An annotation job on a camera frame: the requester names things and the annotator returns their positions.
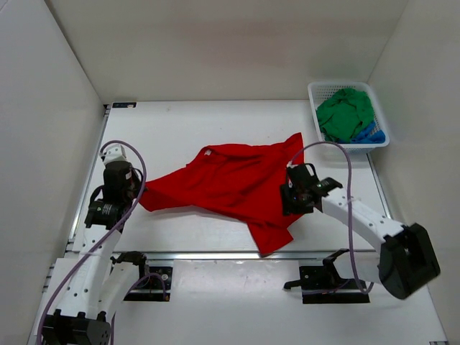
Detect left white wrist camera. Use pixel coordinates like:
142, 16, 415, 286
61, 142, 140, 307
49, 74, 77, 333
99, 144, 127, 166

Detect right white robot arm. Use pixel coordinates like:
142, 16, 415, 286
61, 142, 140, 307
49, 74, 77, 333
280, 163, 441, 300

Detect white plastic basket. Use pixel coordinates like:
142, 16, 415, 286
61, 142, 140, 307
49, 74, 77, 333
308, 80, 390, 154

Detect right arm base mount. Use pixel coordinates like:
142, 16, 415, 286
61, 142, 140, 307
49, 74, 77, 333
283, 249, 370, 304

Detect blue t shirt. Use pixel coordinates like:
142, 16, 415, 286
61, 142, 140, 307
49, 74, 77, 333
351, 121, 386, 144

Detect dark label sticker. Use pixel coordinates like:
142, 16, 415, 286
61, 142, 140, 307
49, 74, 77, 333
111, 102, 137, 109

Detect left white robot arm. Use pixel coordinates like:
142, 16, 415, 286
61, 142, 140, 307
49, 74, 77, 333
36, 159, 150, 344

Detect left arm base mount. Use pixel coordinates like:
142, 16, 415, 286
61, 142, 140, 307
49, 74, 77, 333
110, 251, 173, 302

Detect green t shirt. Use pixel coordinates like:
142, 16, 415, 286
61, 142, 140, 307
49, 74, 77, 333
316, 88, 374, 144

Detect red t shirt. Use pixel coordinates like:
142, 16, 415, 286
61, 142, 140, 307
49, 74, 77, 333
140, 133, 303, 254

